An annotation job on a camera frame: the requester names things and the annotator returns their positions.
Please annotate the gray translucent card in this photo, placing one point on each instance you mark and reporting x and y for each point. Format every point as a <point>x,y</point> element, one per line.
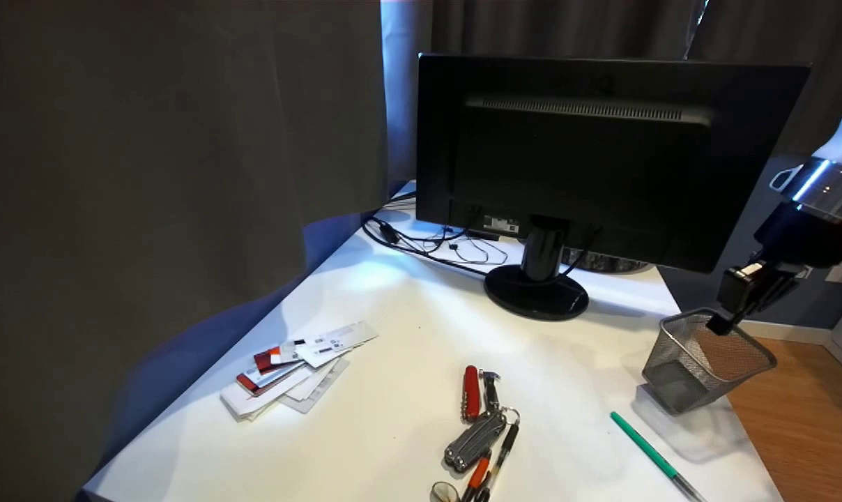
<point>315,387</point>

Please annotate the white sheer curtain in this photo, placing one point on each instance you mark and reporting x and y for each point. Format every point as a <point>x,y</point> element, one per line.
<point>397,94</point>

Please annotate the white card red stripe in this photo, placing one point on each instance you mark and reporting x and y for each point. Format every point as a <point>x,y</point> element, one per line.
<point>255,396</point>

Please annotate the silver multi-tool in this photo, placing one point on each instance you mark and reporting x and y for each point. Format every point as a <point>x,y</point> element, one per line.
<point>474,443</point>

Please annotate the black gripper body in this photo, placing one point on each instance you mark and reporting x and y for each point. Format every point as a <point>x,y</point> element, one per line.
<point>800,232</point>

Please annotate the green pen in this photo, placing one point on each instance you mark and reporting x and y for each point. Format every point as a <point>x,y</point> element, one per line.
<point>645,447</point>

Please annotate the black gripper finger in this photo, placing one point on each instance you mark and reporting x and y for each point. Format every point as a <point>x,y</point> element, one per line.
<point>779,280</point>
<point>740,288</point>

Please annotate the red pocket knife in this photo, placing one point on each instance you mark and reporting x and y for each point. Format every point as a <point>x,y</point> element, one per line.
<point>471,391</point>

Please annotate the white card red patch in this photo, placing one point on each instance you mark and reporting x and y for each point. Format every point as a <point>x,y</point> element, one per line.
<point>273,358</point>

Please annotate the black monitor round stand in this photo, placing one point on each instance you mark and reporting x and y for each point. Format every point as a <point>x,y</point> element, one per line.
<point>577,158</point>

